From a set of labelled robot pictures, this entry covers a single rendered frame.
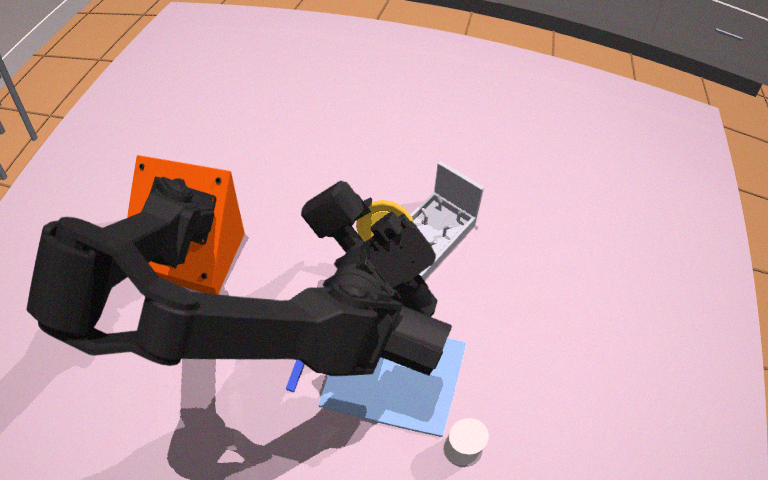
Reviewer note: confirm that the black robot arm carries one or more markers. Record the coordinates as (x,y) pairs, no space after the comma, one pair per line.
(340,330)

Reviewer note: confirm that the grey dish rack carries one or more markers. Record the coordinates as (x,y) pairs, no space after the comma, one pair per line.
(449,213)

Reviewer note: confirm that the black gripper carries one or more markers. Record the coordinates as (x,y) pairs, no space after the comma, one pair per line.
(332,213)

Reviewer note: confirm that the white cylinder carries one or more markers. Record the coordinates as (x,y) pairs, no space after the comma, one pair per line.
(465,441)

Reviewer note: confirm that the yellow plate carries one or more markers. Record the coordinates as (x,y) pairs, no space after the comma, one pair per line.
(378,210)

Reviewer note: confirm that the light blue placemat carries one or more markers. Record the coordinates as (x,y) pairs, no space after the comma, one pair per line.
(398,396)

